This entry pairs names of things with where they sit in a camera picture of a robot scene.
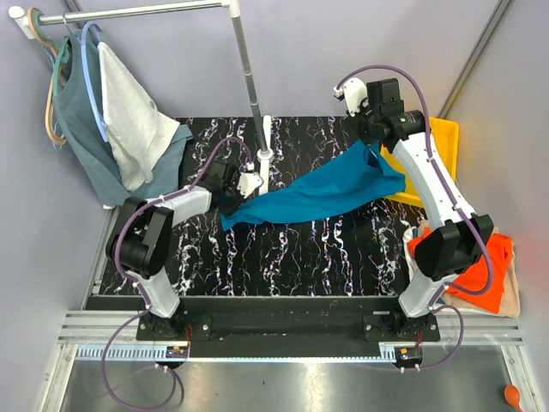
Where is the orange folded t-shirt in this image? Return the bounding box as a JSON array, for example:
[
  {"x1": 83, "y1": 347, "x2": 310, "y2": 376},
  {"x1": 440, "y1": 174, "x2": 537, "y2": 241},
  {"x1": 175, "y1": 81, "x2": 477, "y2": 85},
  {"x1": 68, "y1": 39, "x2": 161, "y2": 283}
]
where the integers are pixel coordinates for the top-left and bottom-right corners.
[{"x1": 407, "y1": 227, "x2": 514, "y2": 314}]

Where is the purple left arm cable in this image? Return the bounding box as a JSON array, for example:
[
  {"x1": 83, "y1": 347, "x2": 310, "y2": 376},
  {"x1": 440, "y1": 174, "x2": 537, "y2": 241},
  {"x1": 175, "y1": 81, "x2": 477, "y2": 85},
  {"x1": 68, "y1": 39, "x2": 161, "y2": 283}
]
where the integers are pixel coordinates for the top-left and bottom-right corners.
[{"x1": 100, "y1": 136, "x2": 256, "y2": 411}]

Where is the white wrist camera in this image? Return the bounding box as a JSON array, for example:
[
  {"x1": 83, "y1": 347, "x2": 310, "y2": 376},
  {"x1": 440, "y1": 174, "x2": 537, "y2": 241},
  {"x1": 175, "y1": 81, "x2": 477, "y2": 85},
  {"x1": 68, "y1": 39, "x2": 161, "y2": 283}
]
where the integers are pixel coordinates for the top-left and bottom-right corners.
[
  {"x1": 333, "y1": 77, "x2": 368, "y2": 117},
  {"x1": 237, "y1": 161, "x2": 263, "y2": 199}
]

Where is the blue t-shirt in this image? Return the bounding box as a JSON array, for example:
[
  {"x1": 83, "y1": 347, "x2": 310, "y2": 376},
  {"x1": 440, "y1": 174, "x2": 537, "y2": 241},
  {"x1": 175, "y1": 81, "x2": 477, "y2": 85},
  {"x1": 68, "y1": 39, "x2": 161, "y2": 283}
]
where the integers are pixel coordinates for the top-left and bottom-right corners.
[{"x1": 220, "y1": 142, "x2": 406, "y2": 231}]

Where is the green hanger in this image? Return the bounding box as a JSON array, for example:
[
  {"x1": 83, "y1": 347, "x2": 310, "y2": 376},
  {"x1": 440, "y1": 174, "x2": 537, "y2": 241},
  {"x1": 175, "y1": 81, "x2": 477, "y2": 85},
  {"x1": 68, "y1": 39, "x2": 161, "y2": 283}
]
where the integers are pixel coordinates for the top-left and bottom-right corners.
[{"x1": 51, "y1": 36, "x2": 70, "y2": 94}]

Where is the aluminium corner rail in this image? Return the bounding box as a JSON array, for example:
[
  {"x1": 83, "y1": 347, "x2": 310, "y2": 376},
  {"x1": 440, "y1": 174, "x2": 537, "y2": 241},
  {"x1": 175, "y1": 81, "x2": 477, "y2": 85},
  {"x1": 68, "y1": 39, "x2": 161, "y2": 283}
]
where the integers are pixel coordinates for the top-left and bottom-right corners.
[{"x1": 437, "y1": 0, "x2": 516, "y2": 119}]

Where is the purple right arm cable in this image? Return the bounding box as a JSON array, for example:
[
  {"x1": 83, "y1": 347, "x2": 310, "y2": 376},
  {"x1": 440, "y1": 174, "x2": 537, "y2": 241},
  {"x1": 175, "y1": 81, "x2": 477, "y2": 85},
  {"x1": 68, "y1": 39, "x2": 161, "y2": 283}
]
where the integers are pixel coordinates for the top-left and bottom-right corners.
[{"x1": 336, "y1": 64, "x2": 498, "y2": 373}]

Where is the metal clothes rack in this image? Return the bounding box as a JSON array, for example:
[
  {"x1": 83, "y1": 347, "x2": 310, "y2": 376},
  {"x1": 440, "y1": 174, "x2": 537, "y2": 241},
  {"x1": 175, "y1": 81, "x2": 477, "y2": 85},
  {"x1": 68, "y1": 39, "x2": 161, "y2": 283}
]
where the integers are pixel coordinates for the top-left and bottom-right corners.
[{"x1": 9, "y1": 0, "x2": 274, "y2": 195}]

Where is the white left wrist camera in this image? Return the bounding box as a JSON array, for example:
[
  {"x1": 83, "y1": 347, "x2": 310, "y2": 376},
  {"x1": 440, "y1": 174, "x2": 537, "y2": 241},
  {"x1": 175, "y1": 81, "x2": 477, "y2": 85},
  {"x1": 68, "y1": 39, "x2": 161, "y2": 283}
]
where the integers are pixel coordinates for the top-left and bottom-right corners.
[{"x1": 237, "y1": 161, "x2": 263, "y2": 199}]

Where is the grey-green hanging shirt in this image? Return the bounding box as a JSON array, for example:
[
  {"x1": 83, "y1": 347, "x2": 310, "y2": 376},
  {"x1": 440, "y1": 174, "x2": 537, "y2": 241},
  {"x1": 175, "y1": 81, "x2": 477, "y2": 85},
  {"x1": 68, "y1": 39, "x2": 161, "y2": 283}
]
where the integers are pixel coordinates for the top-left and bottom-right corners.
[{"x1": 52, "y1": 33, "x2": 192, "y2": 208}]

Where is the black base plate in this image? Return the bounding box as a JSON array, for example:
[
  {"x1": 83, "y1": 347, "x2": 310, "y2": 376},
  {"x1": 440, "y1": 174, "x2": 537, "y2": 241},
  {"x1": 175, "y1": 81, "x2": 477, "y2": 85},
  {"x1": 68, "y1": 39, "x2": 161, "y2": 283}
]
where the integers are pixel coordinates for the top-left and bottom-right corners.
[{"x1": 136, "y1": 297, "x2": 440, "y2": 361}]

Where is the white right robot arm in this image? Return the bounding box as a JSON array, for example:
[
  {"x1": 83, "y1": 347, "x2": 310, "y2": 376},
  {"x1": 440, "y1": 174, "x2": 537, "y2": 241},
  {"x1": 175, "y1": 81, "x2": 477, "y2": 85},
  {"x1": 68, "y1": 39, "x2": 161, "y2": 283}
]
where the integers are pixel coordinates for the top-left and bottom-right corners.
[{"x1": 335, "y1": 77, "x2": 494, "y2": 341}]

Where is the light blue hanger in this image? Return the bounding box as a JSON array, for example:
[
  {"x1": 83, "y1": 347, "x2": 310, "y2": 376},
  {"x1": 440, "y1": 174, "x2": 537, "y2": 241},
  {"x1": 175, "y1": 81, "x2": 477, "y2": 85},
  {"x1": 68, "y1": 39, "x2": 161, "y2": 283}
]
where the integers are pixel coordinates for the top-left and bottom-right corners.
[{"x1": 80, "y1": 21, "x2": 108, "y2": 142}]

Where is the white folded t-shirt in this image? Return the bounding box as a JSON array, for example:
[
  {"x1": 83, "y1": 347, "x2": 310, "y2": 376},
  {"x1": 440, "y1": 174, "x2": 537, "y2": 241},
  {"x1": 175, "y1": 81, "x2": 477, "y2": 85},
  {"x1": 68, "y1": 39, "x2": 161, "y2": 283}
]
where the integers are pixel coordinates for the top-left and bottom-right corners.
[{"x1": 402, "y1": 225, "x2": 431, "y2": 281}]

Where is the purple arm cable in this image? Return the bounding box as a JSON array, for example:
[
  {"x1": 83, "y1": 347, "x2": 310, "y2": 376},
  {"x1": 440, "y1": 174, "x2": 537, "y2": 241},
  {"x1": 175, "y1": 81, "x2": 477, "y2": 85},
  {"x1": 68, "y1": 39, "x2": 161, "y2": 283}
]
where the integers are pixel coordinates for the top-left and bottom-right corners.
[
  {"x1": 100, "y1": 136, "x2": 256, "y2": 411},
  {"x1": 336, "y1": 64, "x2": 498, "y2": 373}
]

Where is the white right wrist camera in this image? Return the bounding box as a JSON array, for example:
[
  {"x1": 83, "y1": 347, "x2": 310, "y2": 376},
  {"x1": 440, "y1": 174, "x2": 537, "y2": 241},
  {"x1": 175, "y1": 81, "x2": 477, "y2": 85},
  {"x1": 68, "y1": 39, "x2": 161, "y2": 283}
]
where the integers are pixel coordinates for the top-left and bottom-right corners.
[{"x1": 333, "y1": 77, "x2": 368, "y2": 117}]

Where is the white hanging shirt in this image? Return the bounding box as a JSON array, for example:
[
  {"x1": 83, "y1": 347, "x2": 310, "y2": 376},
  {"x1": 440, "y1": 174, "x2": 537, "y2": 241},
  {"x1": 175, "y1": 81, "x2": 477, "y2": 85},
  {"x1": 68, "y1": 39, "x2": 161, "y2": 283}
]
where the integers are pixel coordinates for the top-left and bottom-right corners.
[{"x1": 98, "y1": 42, "x2": 179, "y2": 191}]

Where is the orange rubber bulb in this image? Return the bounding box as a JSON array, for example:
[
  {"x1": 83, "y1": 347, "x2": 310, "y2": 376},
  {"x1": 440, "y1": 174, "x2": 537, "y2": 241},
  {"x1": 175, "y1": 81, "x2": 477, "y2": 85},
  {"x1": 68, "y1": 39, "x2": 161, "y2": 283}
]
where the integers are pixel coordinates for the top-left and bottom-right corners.
[{"x1": 504, "y1": 385, "x2": 522, "y2": 412}]

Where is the beige folded t-shirt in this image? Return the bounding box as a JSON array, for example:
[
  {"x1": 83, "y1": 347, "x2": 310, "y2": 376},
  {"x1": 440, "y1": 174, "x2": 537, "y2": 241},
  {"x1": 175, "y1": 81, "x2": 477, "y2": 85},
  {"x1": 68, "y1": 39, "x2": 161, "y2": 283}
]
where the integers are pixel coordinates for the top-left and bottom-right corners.
[{"x1": 402, "y1": 219, "x2": 522, "y2": 319}]

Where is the wooden hanger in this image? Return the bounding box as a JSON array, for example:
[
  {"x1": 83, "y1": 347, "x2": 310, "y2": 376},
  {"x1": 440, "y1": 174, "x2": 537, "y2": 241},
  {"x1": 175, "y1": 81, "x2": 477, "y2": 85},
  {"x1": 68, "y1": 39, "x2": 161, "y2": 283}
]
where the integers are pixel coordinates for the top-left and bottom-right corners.
[{"x1": 27, "y1": 7, "x2": 67, "y2": 147}]

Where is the yellow plastic bin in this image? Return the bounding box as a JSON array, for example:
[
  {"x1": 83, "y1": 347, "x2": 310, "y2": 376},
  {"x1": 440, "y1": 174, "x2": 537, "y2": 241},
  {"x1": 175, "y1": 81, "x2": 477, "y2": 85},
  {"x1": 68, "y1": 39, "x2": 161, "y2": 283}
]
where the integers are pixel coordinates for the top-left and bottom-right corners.
[{"x1": 380, "y1": 117, "x2": 460, "y2": 208}]

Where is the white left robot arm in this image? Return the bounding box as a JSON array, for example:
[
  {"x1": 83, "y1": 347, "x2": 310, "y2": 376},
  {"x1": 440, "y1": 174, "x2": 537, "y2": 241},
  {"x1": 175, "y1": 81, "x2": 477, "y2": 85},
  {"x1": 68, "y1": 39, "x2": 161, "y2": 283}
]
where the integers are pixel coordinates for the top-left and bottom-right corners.
[{"x1": 106, "y1": 161, "x2": 263, "y2": 340}]

